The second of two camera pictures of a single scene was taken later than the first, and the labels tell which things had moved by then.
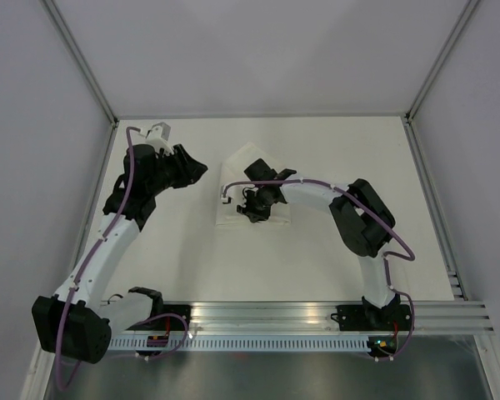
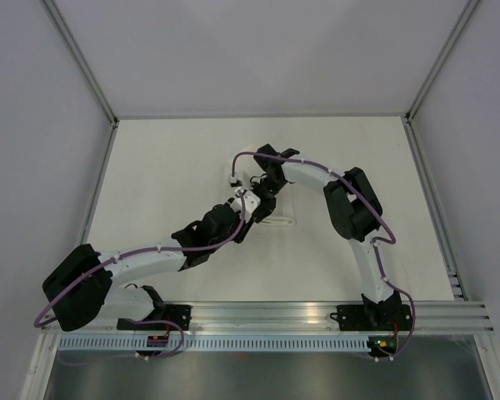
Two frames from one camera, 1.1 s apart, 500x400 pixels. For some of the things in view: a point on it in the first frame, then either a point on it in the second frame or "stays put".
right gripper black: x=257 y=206 to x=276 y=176
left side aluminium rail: x=99 y=184 stays put
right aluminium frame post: x=467 y=14 stays put
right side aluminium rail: x=457 y=283 stays put
